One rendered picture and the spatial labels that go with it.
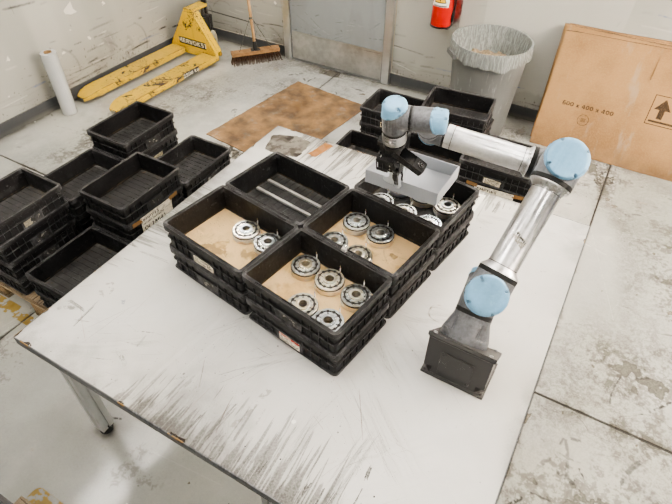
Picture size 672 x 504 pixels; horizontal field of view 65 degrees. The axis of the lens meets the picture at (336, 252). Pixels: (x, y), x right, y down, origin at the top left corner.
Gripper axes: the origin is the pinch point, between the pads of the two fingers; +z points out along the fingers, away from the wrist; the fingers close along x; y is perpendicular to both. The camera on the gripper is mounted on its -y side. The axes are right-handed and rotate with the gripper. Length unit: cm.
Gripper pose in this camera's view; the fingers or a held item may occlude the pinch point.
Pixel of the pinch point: (400, 185)
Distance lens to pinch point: 182.6
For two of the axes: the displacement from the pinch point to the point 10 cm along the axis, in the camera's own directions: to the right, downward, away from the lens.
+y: -9.0, -3.2, 3.1
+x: -4.4, 7.7, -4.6
